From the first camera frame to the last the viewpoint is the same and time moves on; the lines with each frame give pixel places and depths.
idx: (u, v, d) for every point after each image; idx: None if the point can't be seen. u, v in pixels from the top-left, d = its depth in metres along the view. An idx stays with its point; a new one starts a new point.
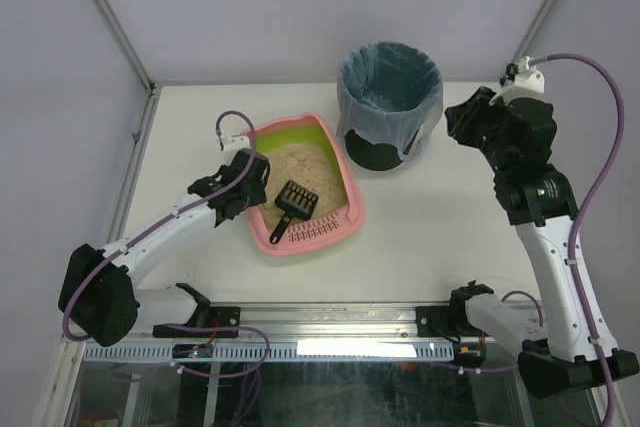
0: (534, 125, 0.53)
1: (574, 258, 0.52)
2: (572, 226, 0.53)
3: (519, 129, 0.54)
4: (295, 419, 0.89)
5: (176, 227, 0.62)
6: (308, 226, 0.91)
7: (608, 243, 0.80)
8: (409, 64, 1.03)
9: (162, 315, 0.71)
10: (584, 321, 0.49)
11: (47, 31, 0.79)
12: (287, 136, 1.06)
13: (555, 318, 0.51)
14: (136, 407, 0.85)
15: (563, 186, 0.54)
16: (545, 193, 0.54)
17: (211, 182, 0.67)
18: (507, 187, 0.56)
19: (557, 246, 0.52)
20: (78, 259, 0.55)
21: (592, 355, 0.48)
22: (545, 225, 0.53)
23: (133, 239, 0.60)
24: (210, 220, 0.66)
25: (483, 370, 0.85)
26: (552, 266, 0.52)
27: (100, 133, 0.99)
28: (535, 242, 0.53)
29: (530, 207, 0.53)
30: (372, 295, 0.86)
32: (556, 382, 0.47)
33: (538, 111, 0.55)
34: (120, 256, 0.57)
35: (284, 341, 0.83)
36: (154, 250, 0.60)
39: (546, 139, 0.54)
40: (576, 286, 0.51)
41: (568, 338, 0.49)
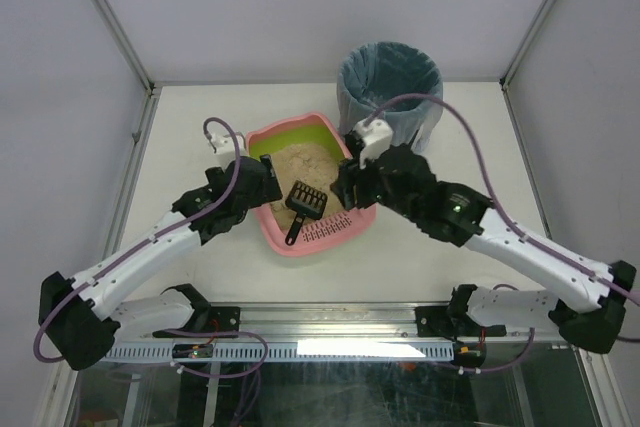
0: (414, 171, 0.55)
1: (523, 233, 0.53)
2: (498, 212, 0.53)
3: (404, 179, 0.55)
4: (295, 419, 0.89)
5: (153, 252, 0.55)
6: (323, 225, 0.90)
7: (610, 243, 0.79)
8: (409, 64, 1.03)
9: (153, 323, 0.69)
10: (575, 269, 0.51)
11: (46, 31, 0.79)
12: (292, 137, 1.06)
13: (555, 285, 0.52)
14: (136, 407, 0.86)
15: (471, 194, 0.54)
16: (460, 205, 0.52)
17: (197, 197, 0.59)
18: (433, 225, 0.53)
19: (507, 234, 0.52)
20: (48, 286, 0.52)
21: (605, 289, 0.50)
22: (484, 229, 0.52)
23: (104, 268, 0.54)
24: (194, 241, 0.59)
25: (482, 370, 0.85)
26: (519, 254, 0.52)
27: (100, 133, 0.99)
28: (491, 246, 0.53)
29: (461, 229, 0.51)
30: (372, 295, 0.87)
32: (603, 333, 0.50)
33: (403, 154, 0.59)
34: (87, 290, 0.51)
35: (284, 342, 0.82)
36: (129, 279, 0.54)
39: (428, 173, 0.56)
40: (546, 251, 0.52)
41: (580, 294, 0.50)
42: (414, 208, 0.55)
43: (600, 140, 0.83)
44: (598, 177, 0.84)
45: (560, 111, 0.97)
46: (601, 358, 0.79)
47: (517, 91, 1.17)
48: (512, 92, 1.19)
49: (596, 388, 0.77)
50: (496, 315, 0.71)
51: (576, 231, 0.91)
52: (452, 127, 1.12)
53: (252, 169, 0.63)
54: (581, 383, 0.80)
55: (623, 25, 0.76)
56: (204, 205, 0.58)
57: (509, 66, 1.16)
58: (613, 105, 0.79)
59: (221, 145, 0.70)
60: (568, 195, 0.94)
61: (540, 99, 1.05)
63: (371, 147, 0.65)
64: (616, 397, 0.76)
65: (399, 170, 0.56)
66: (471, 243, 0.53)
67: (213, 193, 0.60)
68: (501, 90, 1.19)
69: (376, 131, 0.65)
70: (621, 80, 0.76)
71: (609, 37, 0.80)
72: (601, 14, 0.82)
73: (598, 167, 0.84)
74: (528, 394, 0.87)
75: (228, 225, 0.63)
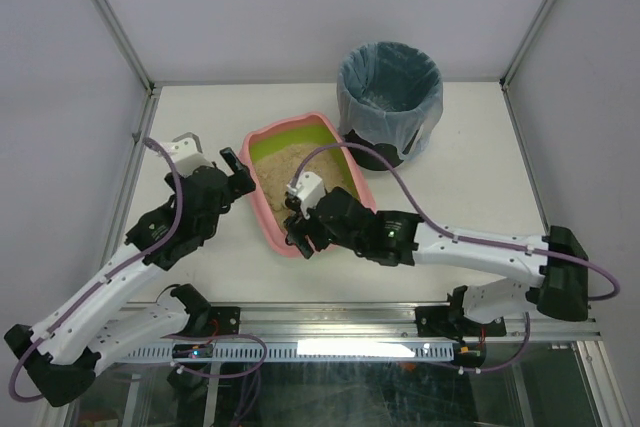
0: (348, 212, 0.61)
1: (454, 233, 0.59)
2: (427, 224, 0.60)
3: (338, 222, 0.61)
4: (295, 419, 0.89)
5: (105, 296, 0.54)
6: None
7: (610, 243, 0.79)
8: (409, 64, 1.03)
9: (146, 338, 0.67)
10: (511, 249, 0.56)
11: (46, 31, 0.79)
12: (292, 137, 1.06)
13: (499, 269, 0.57)
14: (136, 407, 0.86)
15: (402, 217, 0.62)
16: (394, 230, 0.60)
17: (151, 224, 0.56)
18: (379, 253, 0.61)
19: (441, 240, 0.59)
20: (12, 339, 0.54)
21: (543, 257, 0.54)
22: (420, 245, 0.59)
23: (58, 320, 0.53)
24: (153, 273, 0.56)
25: (482, 370, 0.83)
26: (455, 253, 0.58)
27: (100, 132, 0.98)
28: (431, 256, 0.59)
29: (403, 252, 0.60)
30: (373, 294, 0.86)
32: (560, 298, 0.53)
33: (333, 200, 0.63)
34: (44, 343, 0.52)
35: (284, 342, 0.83)
36: (85, 325, 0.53)
39: (359, 209, 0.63)
40: (478, 243, 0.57)
41: (521, 269, 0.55)
42: (359, 243, 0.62)
43: (601, 140, 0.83)
44: (598, 177, 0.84)
45: (561, 111, 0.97)
46: (602, 358, 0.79)
47: (517, 91, 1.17)
48: (512, 93, 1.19)
49: (596, 388, 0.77)
50: (489, 309, 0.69)
51: (575, 231, 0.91)
52: (453, 128, 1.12)
53: (206, 185, 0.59)
54: (581, 382, 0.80)
55: (623, 25, 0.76)
56: (158, 234, 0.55)
57: (509, 66, 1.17)
58: (613, 105, 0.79)
59: (173, 154, 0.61)
60: (567, 195, 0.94)
61: (540, 99, 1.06)
63: (311, 197, 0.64)
64: (616, 397, 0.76)
65: (334, 214, 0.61)
66: (414, 257, 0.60)
67: (169, 219, 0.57)
68: (501, 91, 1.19)
69: (306, 186, 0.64)
70: (621, 80, 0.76)
71: (608, 37, 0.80)
72: (601, 14, 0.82)
73: (598, 167, 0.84)
74: (528, 393, 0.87)
75: (195, 243, 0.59)
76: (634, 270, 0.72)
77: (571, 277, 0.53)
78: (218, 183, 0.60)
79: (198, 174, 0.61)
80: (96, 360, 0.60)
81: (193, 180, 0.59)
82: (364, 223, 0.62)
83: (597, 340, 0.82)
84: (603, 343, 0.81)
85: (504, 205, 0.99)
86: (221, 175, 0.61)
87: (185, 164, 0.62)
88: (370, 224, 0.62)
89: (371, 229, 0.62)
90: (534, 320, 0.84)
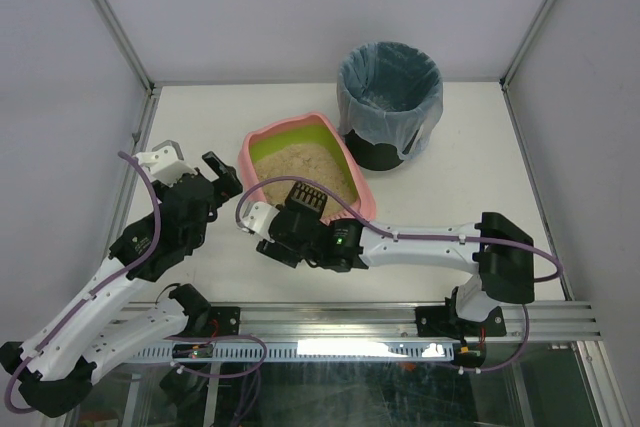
0: (292, 229, 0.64)
1: (394, 232, 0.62)
2: (369, 228, 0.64)
3: (288, 237, 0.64)
4: (295, 419, 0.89)
5: (92, 312, 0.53)
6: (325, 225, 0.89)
7: (610, 243, 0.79)
8: (409, 64, 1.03)
9: (145, 341, 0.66)
10: (446, 240, 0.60)
11: (46, 31, 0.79)
12: (292, 136, 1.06)
13: (439, 260, 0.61)
14: (136, 407, 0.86)
15: (351, 225, 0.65)
16: (343, 236, 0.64)
17: (133, 236, 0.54)
18: (332, 261, 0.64)
19: (383, 241, 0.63)
20: (2, 357, 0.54)
21: (475, 244, 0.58)
22: (364, 249, 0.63)
23: (46, 337, 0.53)
24: (139, 287, 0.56)
25: (482, 370, 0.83)
26: (398, 251, 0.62)
27: (100, 132, 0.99)
28: (376, 257, 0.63)
29: (354, 258, 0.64)
30: (372, 295, 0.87)
32: (499, 281, 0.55)
33: (283, 217, 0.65)
34: (33, 361, 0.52)
35: (284, 342, 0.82)
36: (73, 340, 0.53)
39: (306, 222, 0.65)
40: (415, 238, 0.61)
41: (458, 259, 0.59)
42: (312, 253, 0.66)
43: (600, 140, 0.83)
44: (598, 177, 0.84)
45: (560, 111, 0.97)
46: (602, 358, 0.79)
47: (517, 91, 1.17)
48: (512, 92, 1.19)
49: (597, 389, 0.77)
50: (474, 306, 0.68)
51: (575, 231, 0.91)
52: (453, 128, 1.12)
53: (190, 194, 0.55)
54: (582, 380, 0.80)
55: (623, 25, 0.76)
56: (141, 248, 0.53)
57: (509, 66, 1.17)
58: (613, 105, 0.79)
59: (154, 164, 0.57)
60: (567, 195, 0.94)
61: (540, 99, 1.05)
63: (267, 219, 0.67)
64: (616, 397, 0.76)
65: (282, 230, 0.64)
66: (364, 261, 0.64)
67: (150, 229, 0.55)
68: (501, 91, 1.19)
69: (257, 216, 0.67)
70: (621, 79, 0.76)
71: (609, 37, 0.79)
72: (601, 13, 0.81)
73: (598, 167, 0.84)
74: (528, 394, 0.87)
75: (179, 254, 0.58)
76: (634, 270, 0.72)
77: (505, 260, 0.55)
78: (205, 192, 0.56)
79: (182, 180, 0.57)
80: (92, 370, 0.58)
81: (173, 189, 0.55)
82: (311, 238, 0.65)
83: (597, 340, 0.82)
84: (603, 344, 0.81)
85: (503, 205, 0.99)
86: (205, 182, 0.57)
87: (167, 175, 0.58)
88: (318, 236, 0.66)
89: (321, 239, 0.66)
90: (535, 320, 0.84)
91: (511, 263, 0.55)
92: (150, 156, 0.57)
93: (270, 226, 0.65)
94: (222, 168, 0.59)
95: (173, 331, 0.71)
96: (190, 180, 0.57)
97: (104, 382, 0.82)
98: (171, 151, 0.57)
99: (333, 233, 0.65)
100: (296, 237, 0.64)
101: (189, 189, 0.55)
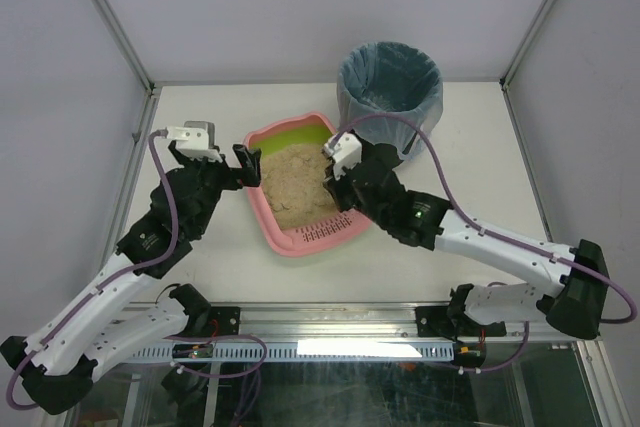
0: (383, 184, 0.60)
1: (481, 227, 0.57)
2: (457, 212, 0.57)
3: (373, 189, 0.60)
4: (295, 419, 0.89)
5: (98, 306, 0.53)
6: (323, 226, 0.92)
7: (610, 243, 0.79)
8: (409, 64, 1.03)
9: (146, 340, 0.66)
10: (536, 253, 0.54)
11: (46, 31, 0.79)
12: (292, 136, 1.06)
13: (519, 271, 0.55)
14: (136, 407, 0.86)
15: (432, 201, 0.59)
16: (423, 210, 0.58)
17: (140, 233, 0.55)
18: (402, 232, 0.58)
19: (466, 230, 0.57)
20: (7, 352, 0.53)
21: (566, 268, 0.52)
22: (444, 231, 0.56)
23: (52, 331, 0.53)
24: (143, 284, 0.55)
25: (483, 370, 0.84)
26: (480, 245, 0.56)
27: (100, 132, 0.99)
28: (453, 244, 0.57)
29: (426, 234, 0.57)
30: (372, 295, 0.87)
32: (578, 312, 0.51)
33: (373, 169, 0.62)
34: (38, 355, 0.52)
35: (284, 342, 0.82)
36: (78, 335, 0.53)
39: (394, 183, 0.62)
40: (503, 239, 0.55)
41: (542, 276, 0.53)
42: (387, 216, 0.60)
43: (600, 140, 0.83)
44: (598, 178, 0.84)
45: (560, 111, 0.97)
46: (602, 359, 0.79)
47: (517, 91, 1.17)
48: (512, 93, 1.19)
49: (596, 389, 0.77)
50: (493, 313, 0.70)
51: (575, 232, 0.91)
52: (453, 127, 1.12)
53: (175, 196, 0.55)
54: (582, 381, 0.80)
55: (623, 25, 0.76)
56: (147, 247, 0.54)
57: (509, 66, 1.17)
58: (613, 105, 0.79)
59: (184, 140, 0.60)
60: (567, 195, 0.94)
61: (540, 99, 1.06)
63: (348, 160, 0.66)
64: (616, 397, 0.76)
65: (368, 181, 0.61)
66: (435, 243, 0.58)
67: (153, 228, 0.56)
68: (501, 91, 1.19)
69: (344, 148, 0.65)
70: (621, 80, 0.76)
71: (608, 37, 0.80)
72: (600, 14, 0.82)
73: (597, 167, 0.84)
74: (528, 394, 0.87)
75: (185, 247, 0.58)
76: (633, 270, 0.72)
77: (590, 293, 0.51)
78: (190, 190, 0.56)
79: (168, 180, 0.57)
80: (93, 368, 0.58)
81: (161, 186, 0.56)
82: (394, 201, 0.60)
83: (597, 340, 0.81)
84: (603, 344, 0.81)
85: (504, 205, 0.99)
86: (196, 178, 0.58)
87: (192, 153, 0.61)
88: (398, 204, 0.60)
89: (401, 205, 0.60)
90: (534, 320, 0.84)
91: (597, 299, 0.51)
92: (181, 131, 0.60)
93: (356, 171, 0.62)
94: (249, 163, 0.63)
95: (173, 330, 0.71)
96: (174, 179, 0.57)
97: (104, 382, 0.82)
98: (203, 133, 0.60)
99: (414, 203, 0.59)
100: (382, 191, 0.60)
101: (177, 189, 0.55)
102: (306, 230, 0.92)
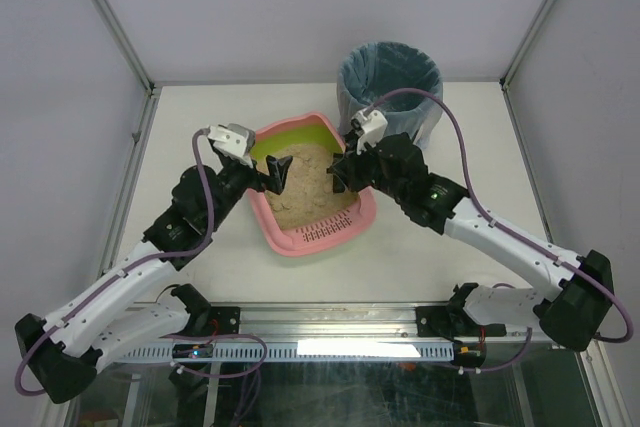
0: (406, 160, 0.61)
1: (492, 218, 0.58)
2: (473, 202, 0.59)
3: (396, 163, 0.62)
4: (295, 419, 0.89)
5: (121, 288, 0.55)
6: (323, 226, 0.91)
7: (610, 243, 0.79)
8: (409, 64, 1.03)
9: (153, 333, 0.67)
10: (541, 253, 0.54)
11: (46, 32, 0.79)
12: (292, 136, 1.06)
13: (521, 268, 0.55)
14: (136, 407, 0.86)
15: (452, 186, 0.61)
16: (439, 194, 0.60)
17: (167, 224, 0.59)
18: (414, 211, 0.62)
19: (477, 219, 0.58)
20: (22, 330, 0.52)
21: (568, 272, 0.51)
22: (455, 215, 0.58)
23: (74, 309, 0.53)
24: (165, 272, 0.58)
25: (483, 370, 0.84)
26: (488, 236, 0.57)
27: (100, 132, 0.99)
28: (462, 230, 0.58)
29: (437, 217, 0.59)
30: (372, 295, 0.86)
32: (573, 319, 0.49)
33: (401, 144, 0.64)
34: (58, 332, 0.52)
35: (284, 342, 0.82)
36: (99, 317, 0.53)
39: (419, 162, 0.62)
40: (512, 234, 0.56)
41: (542, 275, 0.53)
42: (405, 191, 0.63)
43: (601, 139, 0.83)
44: (598, 177, 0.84)
45: (560, 111, 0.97)
46: (602, 359, 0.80)
47: (517, 91, 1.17)
48: (512, 92, 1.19)
49: (597, 389, 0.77)
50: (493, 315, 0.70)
51: (576, 232, 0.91)
52: (453, 127, 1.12)
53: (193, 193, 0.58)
54: (582, 381, 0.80)
55: (622, 25, 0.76)
56: (172, 238, 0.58)
57: (508, 66, 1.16)
58: (613, 105, 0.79)
59: (223, 142, 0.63)
60: (568, 195, 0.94)
61: (540, 99, 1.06)
63: (370, 135, 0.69)
64: (616, 397, 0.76)
65: (393, 155, 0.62)
66: (445, 227, 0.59)
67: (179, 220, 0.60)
68: (501, 90, 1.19)
69: (374, 121, 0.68)
70: (621, 79, 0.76)
71: (608, 37, 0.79)
72: (600, 14, 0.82)
73: (598, 167, 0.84)
74: (528, 394, 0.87)
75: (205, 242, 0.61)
76: (633, 270, 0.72)
77: (588, 302, 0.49)
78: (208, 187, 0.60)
79: (186, 177, 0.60)
80: (98, 358, 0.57)
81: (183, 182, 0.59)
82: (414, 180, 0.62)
83: (597, 340, 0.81)
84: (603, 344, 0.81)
85: (504, 205, 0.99)
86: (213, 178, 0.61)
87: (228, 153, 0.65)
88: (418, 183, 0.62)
89: (419, 185, 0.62)
90: None
91: (594, 312, 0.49)
92: (222, 132, 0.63)
93: (384, 145, 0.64)
94: (276, 174, 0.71)
95: (174, 327, 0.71)
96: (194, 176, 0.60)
97: (104, 382, 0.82)
98: (240, 140, 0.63)
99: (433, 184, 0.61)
100: (405, 167, 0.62)
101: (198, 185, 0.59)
102: (306, 230, 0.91)
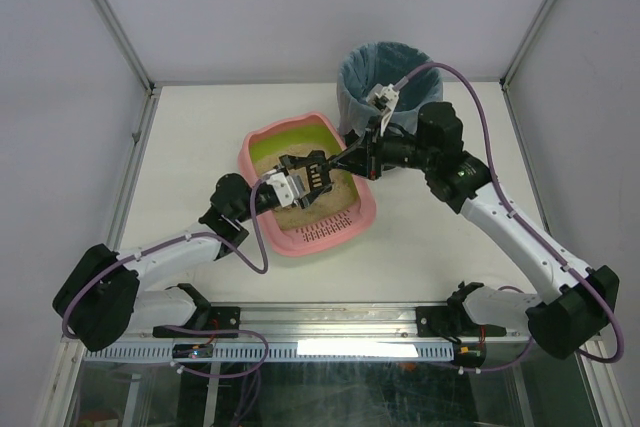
0: (446, 128, 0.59)
1: (512, 209, 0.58)
2: (495, 187, 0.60)
3: (434, 132, 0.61)
4: (295, 419, 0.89)
5: (186, 249, 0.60)
6: (323, 226, 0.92)
7: (612, 243, 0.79)
8: (409, 64, 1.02)
9: (166, 317, 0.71)
10: (551, 256, 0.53)
11: (47, 32, 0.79)
12: (291, 137, 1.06)
13: (528, 266, 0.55)
14: (136, 407, 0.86)
15: (481, 167, 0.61)
16: (467, 173, 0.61)
17: (218, 217, 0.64)
18: (438, 183, 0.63)
19: (496, 206, 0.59)
20: (89, 259, 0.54)
21: (572, 280, 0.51)
22: (477, 196, 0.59)
23: (147, 248, 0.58)
24: (213, 251, 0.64)
25: (483, 370, 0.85)
26: (502, 225, 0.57)
27: (100, 132, 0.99)
28: (478, 212, 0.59)
29: (460, 193, 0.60)
30: (372, 295, 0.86)
32: (563, 325, 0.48)
33: (443, 111, 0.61)
34: (132, 261, 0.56)
35: (284, 342, 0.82)
36: (165, 263, 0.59)
39: (458, 136, 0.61)
40: (528, 231, 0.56)
41: (546, 277, 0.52)
42: (434, 161, 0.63)
43: (602, 139, 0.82)
44: (599, 177, 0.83)
45: (561, 112, 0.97)
46: (601, 356, 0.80)
47: (517, 91, 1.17)
48: (512, 92, 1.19)
49: (597, 389, 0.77)
50: (489, 315, 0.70)
51: (576, 232, 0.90)
52: None
53: (229, 199, 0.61)
54: (581, 380, 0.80)
55: (622, 25, 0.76)
56: (221, 229, 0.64)
57: (509, 66, 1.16)
58: (613, 104, 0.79)
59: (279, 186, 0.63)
60: (568, 195, 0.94)
61: (540, 99, 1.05)
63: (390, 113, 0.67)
64: (617, 398, 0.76)
65: (433, 123, 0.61)
66: (462, 207, 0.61)
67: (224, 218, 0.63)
68: (501, 91, 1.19)
69: (396, 99, 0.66)
70: (621, 80, 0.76)
71: (609, 37, 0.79)
72: (601, 14, 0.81)
73: (599, 167, 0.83)
74: (528, 394, 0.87)
75: (245, 236, 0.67)
76: (634, 271, 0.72)
77: (583, 312, 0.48)
78: (241, 191, 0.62)
79: (220, 184, 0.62)
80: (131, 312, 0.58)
81: (223, 191, 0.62)
82: (447, 152, 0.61)
83: (597, 340, 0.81)
84: (603, 342, 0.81)
85: None
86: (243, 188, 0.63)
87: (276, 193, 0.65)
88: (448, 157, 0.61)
89: (449, 159, 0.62)
90: None
91: (586, 328, 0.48)
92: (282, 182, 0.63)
93: (426, 111, 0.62)
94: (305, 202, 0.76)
95: (179, 318, 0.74)
96: (229, 181, 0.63)
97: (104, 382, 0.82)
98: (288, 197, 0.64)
99: (461, 163, 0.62)
100: (441, 138, 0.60)
101: (234, 191, 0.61)
102: (306, 230, 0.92)
